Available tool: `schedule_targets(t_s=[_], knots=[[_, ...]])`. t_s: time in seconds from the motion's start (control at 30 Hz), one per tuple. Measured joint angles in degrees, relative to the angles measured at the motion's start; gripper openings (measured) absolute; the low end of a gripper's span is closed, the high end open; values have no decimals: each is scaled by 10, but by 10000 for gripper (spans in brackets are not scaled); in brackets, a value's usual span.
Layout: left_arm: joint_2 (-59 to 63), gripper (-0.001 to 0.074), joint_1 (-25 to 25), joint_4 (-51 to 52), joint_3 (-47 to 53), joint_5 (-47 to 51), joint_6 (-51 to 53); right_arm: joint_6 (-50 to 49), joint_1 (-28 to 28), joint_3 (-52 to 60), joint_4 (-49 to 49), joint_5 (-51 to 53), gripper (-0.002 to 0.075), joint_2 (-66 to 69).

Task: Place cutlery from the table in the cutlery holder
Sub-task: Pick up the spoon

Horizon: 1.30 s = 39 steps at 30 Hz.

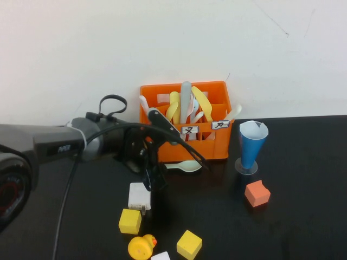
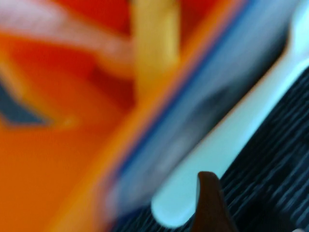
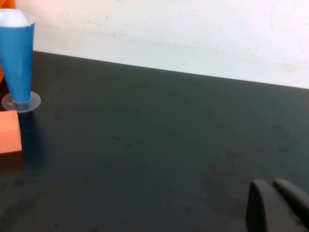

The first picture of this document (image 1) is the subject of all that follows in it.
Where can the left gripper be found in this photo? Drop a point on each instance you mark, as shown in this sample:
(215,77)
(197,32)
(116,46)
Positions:
(135,146)

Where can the mint green plastic spoon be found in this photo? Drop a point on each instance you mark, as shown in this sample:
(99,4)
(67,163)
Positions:
(187,166)

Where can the grey plastic fork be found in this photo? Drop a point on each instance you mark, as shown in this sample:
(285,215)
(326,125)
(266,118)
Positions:
(185,97)

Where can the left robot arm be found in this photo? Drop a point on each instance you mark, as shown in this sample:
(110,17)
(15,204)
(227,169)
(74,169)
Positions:
(40,140)

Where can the orange plastic cutlery crate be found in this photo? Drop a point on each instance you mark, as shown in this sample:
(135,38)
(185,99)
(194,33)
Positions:
(217,146)

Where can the white charger plug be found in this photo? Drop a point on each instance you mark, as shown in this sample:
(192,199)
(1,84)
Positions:
(138,196)

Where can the yellow foam cube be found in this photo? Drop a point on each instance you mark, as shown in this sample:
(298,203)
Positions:
(130,220)
(189,245)

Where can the white fork sign label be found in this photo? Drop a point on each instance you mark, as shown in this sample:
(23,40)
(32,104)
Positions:
(190,130)

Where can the yellow plastic spoon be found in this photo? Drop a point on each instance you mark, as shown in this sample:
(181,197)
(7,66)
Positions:
(170,112)
(174,97)

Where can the yellow rubber duck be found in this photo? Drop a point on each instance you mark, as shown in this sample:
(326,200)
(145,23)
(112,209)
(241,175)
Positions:
(139,247)

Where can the white foam cube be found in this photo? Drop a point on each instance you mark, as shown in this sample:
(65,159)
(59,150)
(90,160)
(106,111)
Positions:
(161,256)

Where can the light blue plastic fork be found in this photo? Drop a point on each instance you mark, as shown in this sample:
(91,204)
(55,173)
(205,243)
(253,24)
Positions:
(195,105)

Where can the white zip tie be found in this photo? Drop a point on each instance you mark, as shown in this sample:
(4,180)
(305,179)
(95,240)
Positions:
(81,135)

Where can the white knife sign label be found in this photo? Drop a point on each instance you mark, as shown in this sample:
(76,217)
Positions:
(220,124)

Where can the clear round plastic base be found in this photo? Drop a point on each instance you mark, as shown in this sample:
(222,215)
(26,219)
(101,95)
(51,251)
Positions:
(240,167)

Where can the yellow plastic knife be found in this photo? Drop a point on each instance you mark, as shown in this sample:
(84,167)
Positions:
(203,103)

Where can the blue paper cone cup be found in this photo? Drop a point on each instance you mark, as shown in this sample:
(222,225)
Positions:
(252,149)

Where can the orange foam cube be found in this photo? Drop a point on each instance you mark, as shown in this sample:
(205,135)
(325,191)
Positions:
(257,193)

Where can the cream plastic knife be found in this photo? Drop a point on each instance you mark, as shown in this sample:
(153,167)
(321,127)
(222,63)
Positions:
(235,111)

